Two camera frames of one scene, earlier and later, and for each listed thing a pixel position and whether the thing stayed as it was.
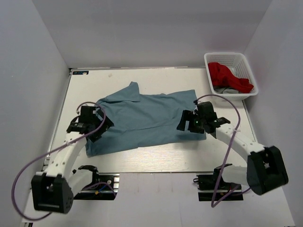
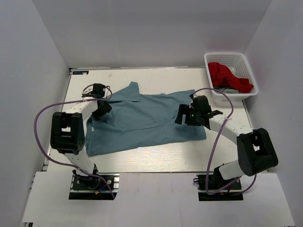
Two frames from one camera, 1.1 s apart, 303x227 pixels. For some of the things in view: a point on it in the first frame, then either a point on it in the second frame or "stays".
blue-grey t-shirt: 141,121 stays
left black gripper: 107,124 to 107,109
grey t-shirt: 227,90 stays
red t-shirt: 221,76 stays
